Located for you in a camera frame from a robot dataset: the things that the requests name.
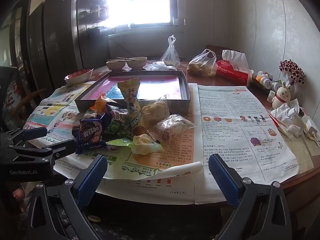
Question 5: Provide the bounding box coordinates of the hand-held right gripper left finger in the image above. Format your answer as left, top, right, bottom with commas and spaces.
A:
26, 154, 108, 240

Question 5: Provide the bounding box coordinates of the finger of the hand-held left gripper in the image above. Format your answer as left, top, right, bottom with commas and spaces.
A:
5, 127, 48, 145
7, 139, 77, 167

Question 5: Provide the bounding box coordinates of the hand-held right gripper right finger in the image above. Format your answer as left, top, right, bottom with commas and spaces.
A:
208, 154, 293, 240

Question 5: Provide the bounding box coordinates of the blue snack packet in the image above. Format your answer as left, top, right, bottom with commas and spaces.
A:
72, 119, 108, 154

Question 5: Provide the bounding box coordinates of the green pea snack packet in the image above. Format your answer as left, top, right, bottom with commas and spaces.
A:
105, 105, 135, 140

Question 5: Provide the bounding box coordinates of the green yellow pastry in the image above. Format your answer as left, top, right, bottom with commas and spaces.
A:
106, 134, 164, 155

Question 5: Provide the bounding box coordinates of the orange snack packet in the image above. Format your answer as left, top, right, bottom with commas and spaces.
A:
90, 94, 118, 115

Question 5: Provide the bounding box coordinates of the clear packet of brown pastry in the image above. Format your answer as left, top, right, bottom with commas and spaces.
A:
150, 114, 197, 143

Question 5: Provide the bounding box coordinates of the tall yellow bread packet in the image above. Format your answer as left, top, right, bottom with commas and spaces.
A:
117, 78, 148, 130

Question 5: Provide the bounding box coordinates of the clear packet of fluffy cake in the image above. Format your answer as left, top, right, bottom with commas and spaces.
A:
141, 97, 170, 128

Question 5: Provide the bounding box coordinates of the shallow dark cardboard box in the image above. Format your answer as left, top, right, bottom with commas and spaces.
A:
74, 70, 191, 115

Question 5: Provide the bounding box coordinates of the person's left hand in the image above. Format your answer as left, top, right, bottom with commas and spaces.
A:
11, 186, 27, 205

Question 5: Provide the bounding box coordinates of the colourful picture newspaper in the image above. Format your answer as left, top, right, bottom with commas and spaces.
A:
27, 81, 99, 143

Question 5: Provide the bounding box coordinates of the curved brown wooden chair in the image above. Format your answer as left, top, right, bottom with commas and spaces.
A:
11, 88, 48, 117

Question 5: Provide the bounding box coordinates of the white printed newspaper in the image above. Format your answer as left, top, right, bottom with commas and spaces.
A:
194, 83, 304, 205

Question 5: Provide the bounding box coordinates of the red patterned bowl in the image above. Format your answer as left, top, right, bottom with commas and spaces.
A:
64, 68, 94, 85

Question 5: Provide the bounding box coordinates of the crumpled white tissue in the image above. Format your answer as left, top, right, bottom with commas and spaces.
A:
271, 99, 300, 128

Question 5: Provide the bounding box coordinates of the white rabbit figurine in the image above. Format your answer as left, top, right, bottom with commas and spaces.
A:
272, 81, 293, 110

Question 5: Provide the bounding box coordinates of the white plug adapter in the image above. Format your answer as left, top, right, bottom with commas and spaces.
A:
303, 119, 320, 140

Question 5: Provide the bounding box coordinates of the beige bowl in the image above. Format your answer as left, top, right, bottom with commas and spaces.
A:
106, 60, 125, 71
125, 56, 148, 70

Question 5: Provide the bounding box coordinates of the dark steel refrigerator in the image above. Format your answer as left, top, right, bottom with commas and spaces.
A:
41, 0, 111, 88

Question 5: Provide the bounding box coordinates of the red tissue pack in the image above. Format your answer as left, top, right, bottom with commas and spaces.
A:
215, 49, 253, 87

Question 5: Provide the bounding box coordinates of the plastic bag of yellow food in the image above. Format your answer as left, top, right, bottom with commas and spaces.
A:
187, 49, 217, 77

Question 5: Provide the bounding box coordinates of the dark red flower ornament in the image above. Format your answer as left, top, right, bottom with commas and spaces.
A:
279, 59, 306, 85

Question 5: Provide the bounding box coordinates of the flat crumpled plastic bag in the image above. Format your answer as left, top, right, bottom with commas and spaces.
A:
145, 61, 177, 71

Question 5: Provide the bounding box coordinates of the dark wooden chair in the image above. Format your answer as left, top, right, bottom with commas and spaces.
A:
205, 44, 242, 55

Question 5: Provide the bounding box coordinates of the tied clear plastic bag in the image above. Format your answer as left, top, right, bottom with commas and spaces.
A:
160, 35, 180, 67

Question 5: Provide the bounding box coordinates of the bright window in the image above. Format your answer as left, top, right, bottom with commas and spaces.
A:
99, 0, 179, 28

